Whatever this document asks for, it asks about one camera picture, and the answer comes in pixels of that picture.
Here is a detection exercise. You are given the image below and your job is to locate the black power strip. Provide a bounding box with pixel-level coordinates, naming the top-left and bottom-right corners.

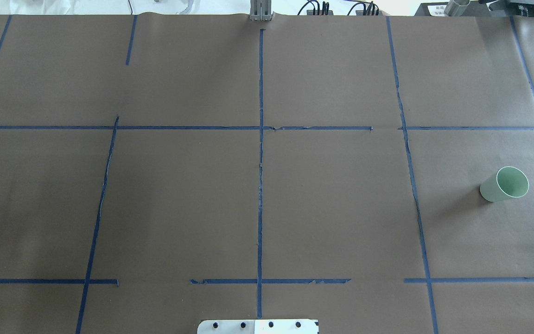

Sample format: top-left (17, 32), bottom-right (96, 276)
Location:
top-left (298, 0), bottom-right (334, 16)

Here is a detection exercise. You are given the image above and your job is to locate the aluminium frame post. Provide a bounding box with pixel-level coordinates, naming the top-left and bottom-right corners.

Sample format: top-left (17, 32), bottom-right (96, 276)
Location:
top-left (249, 0), bottom-right (273, 21)

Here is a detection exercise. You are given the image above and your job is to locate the steel cup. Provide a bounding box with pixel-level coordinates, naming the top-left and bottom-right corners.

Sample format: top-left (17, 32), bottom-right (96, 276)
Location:
top-left (444, 0), bottom-right (470, 17)

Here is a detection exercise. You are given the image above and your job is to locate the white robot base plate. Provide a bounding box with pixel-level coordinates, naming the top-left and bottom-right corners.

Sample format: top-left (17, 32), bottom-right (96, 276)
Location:
top-left (197, 319), bottom-right (320, 334)

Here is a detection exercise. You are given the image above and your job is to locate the green paper cup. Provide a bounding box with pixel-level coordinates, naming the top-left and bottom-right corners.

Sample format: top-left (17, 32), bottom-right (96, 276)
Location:
top-left (479, 166), bottom-right (529, 203)

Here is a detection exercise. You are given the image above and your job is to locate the brown paper table cover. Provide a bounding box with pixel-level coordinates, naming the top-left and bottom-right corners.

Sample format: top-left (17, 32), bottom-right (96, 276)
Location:
top-left (0, 13), bottom-right (534, 334)

